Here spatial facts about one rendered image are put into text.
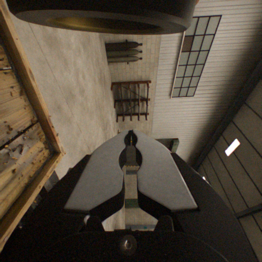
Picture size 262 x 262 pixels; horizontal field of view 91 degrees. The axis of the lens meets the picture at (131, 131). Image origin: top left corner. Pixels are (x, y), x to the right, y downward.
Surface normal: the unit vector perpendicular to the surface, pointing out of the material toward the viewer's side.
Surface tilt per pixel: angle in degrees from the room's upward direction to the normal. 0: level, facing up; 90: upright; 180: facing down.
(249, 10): 90
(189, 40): 90
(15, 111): 0
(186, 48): 90
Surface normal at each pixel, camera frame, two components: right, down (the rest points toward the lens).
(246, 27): 0.01, 0.73
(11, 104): 1.00, -0.04
